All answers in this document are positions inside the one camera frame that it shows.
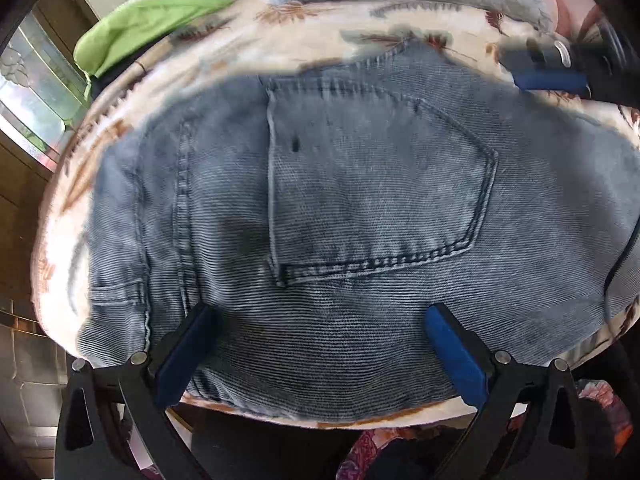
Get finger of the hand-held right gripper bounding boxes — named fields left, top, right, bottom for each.
left=500, top=35, right=576, bottom=73
left=512, top=70, right=593, bottom=100

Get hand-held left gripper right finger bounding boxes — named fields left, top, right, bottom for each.
left=425, top=304, right=588, bottom=480

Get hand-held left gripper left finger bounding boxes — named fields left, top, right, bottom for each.
left=55, top=304, right=217, bottom=480

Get blue denim pants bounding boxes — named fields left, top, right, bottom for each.
left=75, top=40, right=640, bottom=411

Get floral patterned clothing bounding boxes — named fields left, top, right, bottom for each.
left=337, top=379, right=633, bottom=480

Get cream leaf print blanket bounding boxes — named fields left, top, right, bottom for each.
left=30, top=0, right=640, bottom=431

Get patterned glass window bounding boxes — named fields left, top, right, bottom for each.
left=0, top=10, right=93, bottom=161

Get green patterned quilt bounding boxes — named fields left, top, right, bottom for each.
left=74, top=0, right=261, bottom=101

